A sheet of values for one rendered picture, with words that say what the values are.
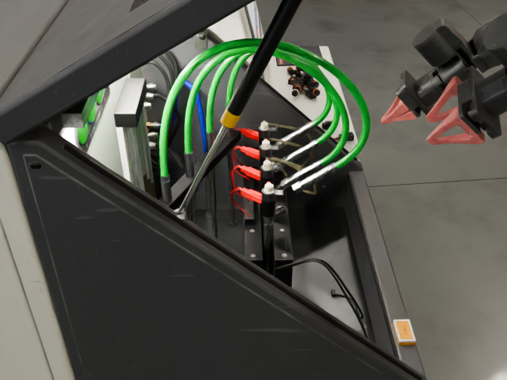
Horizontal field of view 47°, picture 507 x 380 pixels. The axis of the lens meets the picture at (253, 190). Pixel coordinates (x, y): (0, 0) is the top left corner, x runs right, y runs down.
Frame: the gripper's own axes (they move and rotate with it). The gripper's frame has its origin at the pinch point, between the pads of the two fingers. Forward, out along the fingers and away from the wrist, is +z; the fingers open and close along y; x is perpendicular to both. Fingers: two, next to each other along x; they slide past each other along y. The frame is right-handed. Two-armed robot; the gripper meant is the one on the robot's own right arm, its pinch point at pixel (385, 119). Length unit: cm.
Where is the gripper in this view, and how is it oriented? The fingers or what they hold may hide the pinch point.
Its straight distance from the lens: 124.0
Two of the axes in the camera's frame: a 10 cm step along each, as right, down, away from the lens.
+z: -6.6, 4.7, 5.9
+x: -2.2, 6.3, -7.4
